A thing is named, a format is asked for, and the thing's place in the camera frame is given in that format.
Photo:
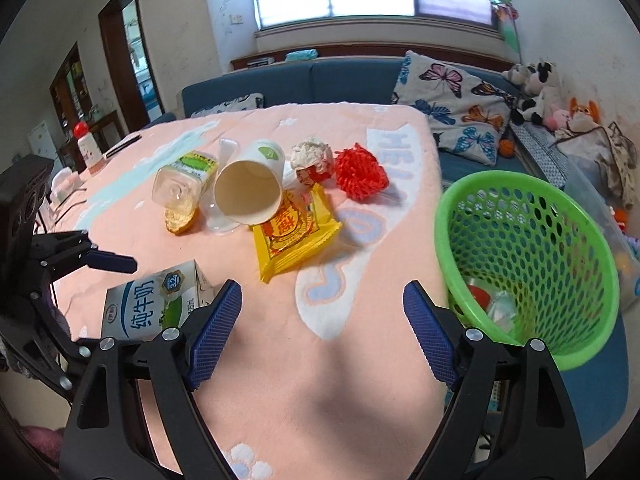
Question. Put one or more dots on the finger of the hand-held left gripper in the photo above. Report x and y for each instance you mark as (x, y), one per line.
(45, 350)
(112, 263)

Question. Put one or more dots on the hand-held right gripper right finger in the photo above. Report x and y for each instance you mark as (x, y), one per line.
(430, 331)

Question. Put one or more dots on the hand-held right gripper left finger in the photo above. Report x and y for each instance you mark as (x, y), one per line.
(215, 331)

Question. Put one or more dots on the white milk carton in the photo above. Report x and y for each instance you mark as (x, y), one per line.
(150, 302)

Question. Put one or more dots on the orange peel piece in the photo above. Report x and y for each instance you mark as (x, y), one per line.
(180, 220)

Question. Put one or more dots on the clear green label plastic bottle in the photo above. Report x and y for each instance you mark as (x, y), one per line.
(185, 176)

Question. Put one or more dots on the yellow snack packet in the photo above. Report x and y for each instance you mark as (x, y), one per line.
(295, 240)

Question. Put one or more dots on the white paper cup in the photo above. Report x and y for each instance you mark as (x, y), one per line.
(245, 190)

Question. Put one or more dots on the green plastic basket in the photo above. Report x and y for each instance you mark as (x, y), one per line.
(560, 240)

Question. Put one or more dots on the red foam fruit net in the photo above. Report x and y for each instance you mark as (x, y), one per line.
(361, 172)

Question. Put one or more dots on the red white snack wrapper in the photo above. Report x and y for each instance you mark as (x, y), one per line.
(317, 176)

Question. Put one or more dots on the white tissue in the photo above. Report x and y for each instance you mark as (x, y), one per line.
(311, 152)

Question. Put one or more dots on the white refrigerator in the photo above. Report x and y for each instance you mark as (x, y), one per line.
(42, 142)

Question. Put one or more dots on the small red item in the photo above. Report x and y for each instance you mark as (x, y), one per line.
(480, 294)

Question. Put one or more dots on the clear plastic wrapper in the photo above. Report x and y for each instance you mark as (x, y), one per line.
(505, 310)

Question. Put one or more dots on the red capped white bottle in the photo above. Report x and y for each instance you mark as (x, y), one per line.
(89, 150)

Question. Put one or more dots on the pink printed blanket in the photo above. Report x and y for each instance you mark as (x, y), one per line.
(325, 375)

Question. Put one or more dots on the black phone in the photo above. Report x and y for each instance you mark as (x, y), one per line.
(122, 146)

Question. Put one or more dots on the wooden cabinet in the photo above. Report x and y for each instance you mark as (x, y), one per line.
(67, 90)

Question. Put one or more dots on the white dark print pillow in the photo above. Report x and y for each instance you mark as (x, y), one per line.
(230, 104)

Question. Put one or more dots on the clear storage box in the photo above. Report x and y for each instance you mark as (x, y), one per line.
(600, 230)

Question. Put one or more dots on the small orange ball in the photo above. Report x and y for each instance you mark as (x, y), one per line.
(506, 147)

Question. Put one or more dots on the blue white checked cover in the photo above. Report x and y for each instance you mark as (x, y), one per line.
(542, 155)

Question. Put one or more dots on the butterfly print pillow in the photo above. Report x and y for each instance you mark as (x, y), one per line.
(455, 105)

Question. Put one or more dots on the pink plush toy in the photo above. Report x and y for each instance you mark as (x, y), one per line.
(559, 119)

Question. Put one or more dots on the patterned beige cloth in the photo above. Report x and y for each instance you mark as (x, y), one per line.
(610, 160)

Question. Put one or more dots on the stack of books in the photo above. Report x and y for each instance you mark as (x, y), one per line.
(261, 61)

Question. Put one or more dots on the black white cow plush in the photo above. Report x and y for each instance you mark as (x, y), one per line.
(537, 90)

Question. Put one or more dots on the orange fox plush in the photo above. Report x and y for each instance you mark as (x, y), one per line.
(585, 112)

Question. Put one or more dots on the teal tissue pack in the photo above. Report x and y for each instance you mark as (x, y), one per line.
(301, 54)

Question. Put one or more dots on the colourful pinwheel toy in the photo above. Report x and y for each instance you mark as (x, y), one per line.
(507, 15)

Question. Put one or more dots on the wooden door frame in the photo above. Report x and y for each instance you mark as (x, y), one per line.
(112, 60)

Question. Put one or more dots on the wall socket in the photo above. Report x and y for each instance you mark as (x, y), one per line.
(236, 20)

